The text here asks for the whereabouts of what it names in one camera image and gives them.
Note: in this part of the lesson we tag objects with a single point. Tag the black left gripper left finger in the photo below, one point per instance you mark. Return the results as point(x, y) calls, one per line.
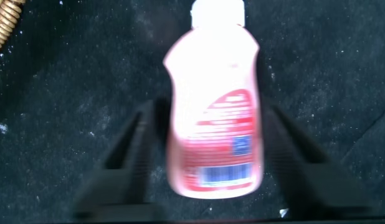
point(124, 180)

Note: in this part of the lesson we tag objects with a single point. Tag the pink lotion bottle white cap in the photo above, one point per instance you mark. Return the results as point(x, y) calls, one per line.
point(214, 109)

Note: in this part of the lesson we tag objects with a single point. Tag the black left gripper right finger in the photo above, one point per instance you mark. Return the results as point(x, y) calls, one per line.
point(307, 180)

